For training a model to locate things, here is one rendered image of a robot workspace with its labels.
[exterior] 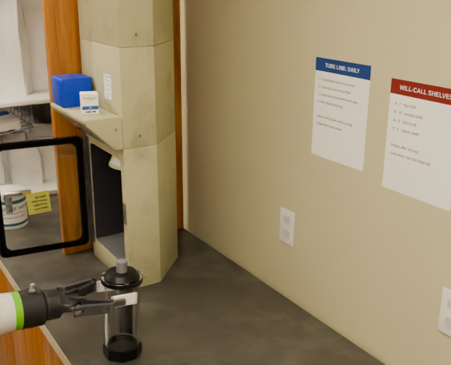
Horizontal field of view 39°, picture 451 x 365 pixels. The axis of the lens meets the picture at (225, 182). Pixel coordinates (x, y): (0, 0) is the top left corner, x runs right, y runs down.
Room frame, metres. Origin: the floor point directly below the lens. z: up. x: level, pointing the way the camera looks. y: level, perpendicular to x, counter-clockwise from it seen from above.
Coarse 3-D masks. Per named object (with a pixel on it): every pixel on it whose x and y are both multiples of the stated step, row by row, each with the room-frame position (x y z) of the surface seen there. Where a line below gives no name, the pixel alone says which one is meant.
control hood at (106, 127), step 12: (60, 108) 1.95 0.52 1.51; (72, 108) 1.94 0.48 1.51; (84, 120) 1.77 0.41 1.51; (96, 120) 1.78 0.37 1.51; (108, 120) 1.80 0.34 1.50; (120, 120) 1.82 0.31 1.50; (96, 132) 1.78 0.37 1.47; (108, 132) 1.80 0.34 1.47; (120, 132) 1.82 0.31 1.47; (108, 144) 1.80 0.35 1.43; (120, 144) 1.81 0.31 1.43
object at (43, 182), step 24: (0, 168) 1.95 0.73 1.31; (24, 168) 1.99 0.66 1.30; (48, 168) 2.02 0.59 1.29; (72, 168) 2.05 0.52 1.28; (0, 192) 1.95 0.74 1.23; (24, 192) 1.98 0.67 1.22; (48, 192) 2.02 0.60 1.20; (72, 192) 2.05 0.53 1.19; (24, 216) 1.98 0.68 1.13; (48, 216) 2.01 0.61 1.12; (72, 216) 2.05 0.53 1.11; (24, 240) 1.98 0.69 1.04; (48, 240) 2.01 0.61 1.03
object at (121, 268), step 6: (120, 264) 1.46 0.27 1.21; (126, 264) 1.47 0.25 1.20; (108, 270) 1.47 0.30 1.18; (114, 270) 1.47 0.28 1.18; (120, 270) 1.46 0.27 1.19; (126, 270) 1.47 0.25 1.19; (132, 270) 1.48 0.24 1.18; (108, 276) 1.45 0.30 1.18; (114, 276) 1.44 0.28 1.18; (120, 276) 1.44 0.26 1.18; (126, 276) 1.44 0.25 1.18; (132, 276) 1.45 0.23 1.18; (138, 276) 1.47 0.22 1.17; (114, 282) 1.43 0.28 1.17; (120, 282) 1.43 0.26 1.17; (126, 282) 1.43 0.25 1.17
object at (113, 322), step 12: (108, 288) 1.44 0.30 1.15; (132, 288) 1.44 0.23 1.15; (120, 312) 1.42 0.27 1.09; (132, 312) 1.44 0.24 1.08; (108, 324) 1.43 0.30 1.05; (120, 324) 1.42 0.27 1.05; (132, 324) 1.44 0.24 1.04; (108, 336) 1.43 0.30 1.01; (120, 336) 1.42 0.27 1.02; (132, 336) 1.44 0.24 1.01; (108, 348) 1.43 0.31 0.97; (120, 348) 1.42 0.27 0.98; (132, 348) 1.43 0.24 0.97
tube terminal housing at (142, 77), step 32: (96, 64) 1.97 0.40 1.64; (128, 64) 1.83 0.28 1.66; (160, 64) 1.93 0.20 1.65; (128, 96) 1.83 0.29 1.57; (160, 96) 1.93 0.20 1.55; (128, 128) 1.83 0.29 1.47; (160, 128) 1.92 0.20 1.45; (128, 160) 1.83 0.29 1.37; (160, 160) 1.91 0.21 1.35; (128, 192) 1.83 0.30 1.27; (160, 192) 1.90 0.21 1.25; (128, 224) 1.82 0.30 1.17; (160, 224) 1.89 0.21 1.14; (96, 256) 2.07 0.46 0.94; (128, 256) 1.82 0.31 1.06; (160, 256) 1.88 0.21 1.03
